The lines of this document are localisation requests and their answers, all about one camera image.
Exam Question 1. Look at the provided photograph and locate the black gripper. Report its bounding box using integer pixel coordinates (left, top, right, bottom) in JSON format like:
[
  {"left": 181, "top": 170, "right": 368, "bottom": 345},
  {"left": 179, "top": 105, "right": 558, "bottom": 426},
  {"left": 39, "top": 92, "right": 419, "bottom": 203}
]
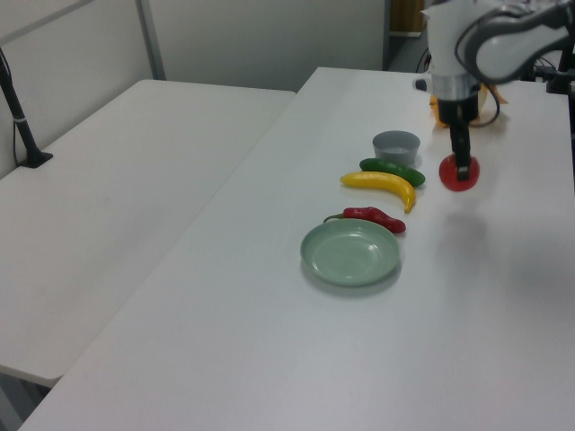
[{"left": 432, "top": 73, "right": 481, "bottom": 182}]

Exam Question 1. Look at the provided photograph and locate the grey bowl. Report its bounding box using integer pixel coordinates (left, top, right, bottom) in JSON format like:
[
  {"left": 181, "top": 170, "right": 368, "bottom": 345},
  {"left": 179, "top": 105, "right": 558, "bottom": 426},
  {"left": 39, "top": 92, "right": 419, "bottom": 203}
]
[{"left": 371, "top": 129, "right": 422, "bottom": 166}]

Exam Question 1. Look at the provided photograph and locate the orange plush toy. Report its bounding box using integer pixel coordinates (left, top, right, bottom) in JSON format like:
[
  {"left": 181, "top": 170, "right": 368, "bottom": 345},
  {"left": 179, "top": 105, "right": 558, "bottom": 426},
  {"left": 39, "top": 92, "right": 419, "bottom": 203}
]
[{"left": 428, "top": 82, "right": 510, "bottom": 131}]

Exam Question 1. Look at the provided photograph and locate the red apple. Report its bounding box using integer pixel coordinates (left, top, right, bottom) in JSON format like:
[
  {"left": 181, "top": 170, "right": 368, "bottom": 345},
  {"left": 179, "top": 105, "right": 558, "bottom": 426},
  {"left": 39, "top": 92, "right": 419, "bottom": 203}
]
[{"left": 438, "top": 154, "right": 481, "bottom": 193}]

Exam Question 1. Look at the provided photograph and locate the green plate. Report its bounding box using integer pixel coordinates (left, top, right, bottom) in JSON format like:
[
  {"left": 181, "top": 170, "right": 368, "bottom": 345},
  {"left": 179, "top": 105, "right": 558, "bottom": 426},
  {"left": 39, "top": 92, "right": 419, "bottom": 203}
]
[{"left": 299, "top": 221, "right": 402, "bottom": 287}]

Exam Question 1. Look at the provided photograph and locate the green cucumber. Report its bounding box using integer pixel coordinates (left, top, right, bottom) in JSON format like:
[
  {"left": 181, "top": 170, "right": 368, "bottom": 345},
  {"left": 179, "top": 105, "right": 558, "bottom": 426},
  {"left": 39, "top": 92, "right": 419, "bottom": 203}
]
[{"left": 358, "top": 157, "right": 427, "bottom": 187}]

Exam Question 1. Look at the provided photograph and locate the yellow wooden panel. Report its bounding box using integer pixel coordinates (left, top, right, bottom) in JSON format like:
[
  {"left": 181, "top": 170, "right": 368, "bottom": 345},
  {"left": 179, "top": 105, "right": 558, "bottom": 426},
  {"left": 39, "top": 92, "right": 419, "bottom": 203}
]
[{"left": 388, "top": 0, "right": 427, "bottom": 36}]

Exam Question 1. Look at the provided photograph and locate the black stand with clamp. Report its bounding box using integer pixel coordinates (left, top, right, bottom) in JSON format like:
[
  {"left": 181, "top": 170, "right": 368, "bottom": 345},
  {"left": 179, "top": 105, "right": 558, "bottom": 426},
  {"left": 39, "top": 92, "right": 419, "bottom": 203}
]
[{"left": 544, "top": 48, "right": 575, "bottom": 96}]

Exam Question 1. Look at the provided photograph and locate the black camera stand pole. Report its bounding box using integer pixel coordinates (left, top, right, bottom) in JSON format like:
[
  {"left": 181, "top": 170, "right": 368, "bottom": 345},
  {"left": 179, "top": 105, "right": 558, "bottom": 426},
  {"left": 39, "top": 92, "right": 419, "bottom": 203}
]
[{"left": 0, "top": 47, "right": 54, "bottom": 170}]

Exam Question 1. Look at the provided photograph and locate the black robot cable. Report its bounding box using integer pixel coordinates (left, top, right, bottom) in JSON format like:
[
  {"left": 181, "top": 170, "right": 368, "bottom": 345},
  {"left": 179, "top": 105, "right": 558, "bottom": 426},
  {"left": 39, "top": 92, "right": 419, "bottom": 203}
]
[{"left": 453, "top": 8, "right": 503, "bottom": 129}]

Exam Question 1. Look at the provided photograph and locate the yellow banana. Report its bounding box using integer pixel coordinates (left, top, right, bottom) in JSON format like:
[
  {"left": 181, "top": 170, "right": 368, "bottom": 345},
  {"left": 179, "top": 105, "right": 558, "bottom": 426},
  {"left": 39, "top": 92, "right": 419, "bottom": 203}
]
[{"left": 339, "top": 171, "right": 418, "bottom": 215}]

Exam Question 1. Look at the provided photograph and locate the red chili pepper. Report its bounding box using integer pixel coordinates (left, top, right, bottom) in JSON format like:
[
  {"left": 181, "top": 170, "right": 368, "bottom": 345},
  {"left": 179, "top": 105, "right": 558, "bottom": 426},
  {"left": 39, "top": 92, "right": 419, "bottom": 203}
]
[{"left": 323, "top": 206, "right": 407, "bottom": 234}]

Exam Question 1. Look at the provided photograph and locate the white side table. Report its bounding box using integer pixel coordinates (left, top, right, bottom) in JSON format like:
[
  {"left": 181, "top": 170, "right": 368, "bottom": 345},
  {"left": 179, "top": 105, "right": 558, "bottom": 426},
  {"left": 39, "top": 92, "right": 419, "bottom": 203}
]
[{"left": 0, "top": 78, "right": 297, "bottom": 388}]

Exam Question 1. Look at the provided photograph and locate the grey partition post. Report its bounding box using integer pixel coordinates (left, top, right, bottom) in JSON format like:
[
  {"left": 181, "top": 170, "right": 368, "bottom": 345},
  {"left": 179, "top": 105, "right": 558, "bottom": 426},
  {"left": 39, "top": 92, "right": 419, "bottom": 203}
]
[{"left": 134, "top": 0, "right": 166, "bottom": 82}]

